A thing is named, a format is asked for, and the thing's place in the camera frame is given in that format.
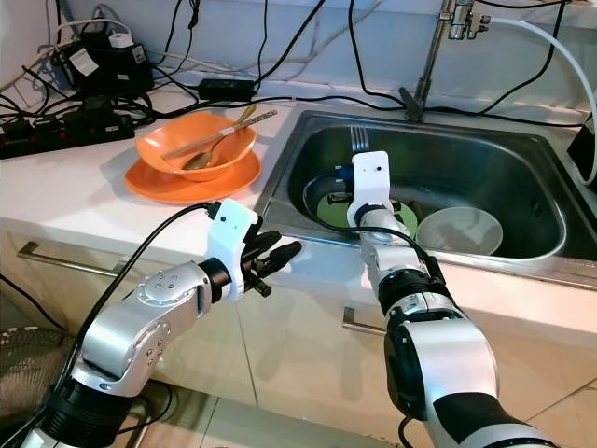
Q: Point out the black charger box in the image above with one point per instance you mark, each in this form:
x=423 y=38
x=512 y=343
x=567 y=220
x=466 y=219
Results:
x=103 y=73

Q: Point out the black device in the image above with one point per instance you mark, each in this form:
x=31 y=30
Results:
x=583 y=154

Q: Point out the beige kitchen cabinet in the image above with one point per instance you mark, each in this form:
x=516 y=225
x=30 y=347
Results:
x=47 y=299

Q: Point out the chrome tap valve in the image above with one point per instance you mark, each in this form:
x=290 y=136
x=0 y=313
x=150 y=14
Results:
x=466 y=17

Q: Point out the black floor fan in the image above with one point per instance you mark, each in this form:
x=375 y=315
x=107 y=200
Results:
x=28 y=373

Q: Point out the orange bowl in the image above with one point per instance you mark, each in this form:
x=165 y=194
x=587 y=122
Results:
x=159 y=145

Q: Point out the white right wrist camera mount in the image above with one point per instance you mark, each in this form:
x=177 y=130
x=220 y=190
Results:
x=373 y=182

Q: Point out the steel faucet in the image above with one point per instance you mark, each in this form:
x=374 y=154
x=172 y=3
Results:
x=410 y=101

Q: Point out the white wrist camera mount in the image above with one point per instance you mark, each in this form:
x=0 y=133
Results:
x=373 y=182
x=231 y=233

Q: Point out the green plate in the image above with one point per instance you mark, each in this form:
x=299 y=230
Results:
x=326 y=213

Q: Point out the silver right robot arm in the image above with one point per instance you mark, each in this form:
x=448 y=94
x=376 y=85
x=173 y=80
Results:
x=457 y=364

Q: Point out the orange plate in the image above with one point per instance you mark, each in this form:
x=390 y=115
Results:
x=159 y=191

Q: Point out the white plug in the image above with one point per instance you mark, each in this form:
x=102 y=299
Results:
x=118 y=40

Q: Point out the silver fork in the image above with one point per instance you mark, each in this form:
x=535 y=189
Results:
x=360 y=140

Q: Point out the pale grey bowl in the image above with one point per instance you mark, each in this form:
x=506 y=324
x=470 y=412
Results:
x=460 y=231

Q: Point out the small black power adapter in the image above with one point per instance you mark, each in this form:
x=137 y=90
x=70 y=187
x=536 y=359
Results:
x=226 y=89

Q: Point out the black power strip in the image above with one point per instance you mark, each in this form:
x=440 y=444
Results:
x=65 y=138

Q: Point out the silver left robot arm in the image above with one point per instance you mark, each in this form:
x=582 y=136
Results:
x=131 y=322

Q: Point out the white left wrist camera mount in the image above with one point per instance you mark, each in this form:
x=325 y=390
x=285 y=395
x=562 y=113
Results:
x=231 y=233

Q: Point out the stainless steel sink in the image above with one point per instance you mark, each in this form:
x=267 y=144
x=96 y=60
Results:
x=476 y=168

